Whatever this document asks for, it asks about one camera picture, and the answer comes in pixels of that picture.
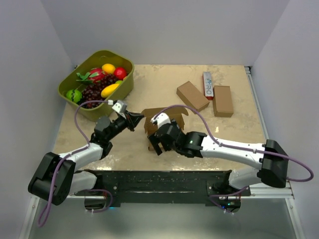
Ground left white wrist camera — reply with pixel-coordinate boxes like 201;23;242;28
112;100;127;117

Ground yellow toy mango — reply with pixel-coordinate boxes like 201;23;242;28
101;84;120;98

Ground red toy apple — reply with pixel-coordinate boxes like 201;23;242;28
114;67;127;80

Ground green plastic basket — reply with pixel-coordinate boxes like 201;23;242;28
58;50;134;121

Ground purple toy grapes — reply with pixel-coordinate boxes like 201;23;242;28
97;74;119;90

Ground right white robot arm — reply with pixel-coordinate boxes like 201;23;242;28
148;118;288;196

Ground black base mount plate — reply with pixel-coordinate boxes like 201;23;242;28
76;171;251;212

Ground brown cardboard box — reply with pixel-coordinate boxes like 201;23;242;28
142;107;188;155

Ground closed brown box middle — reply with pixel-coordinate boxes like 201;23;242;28
176;81;209;112

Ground toothpaste box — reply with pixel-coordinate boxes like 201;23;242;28
203;72;214;100

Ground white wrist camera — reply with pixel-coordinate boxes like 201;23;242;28
151;113;171;128
112;100;127;117

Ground dark red toy grapes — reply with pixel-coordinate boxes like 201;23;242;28
80;84;104;109

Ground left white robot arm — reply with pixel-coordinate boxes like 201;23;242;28
28;111;145;206

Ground closed brown box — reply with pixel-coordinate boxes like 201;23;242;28
212;86;234;118
176;81;209;112

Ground green toy watermelon ball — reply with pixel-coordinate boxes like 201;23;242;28
66;89;82;104

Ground pink toy dragon fruit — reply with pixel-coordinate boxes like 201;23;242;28
88;68;106;84

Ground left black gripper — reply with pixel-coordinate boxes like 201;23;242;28
106;110;144;141

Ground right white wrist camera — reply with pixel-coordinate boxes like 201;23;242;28
151;113;171;128

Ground yellow toy lemon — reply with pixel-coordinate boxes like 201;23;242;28
101;63;116;74

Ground closed brown box right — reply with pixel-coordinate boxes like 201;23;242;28
212;86;234;118

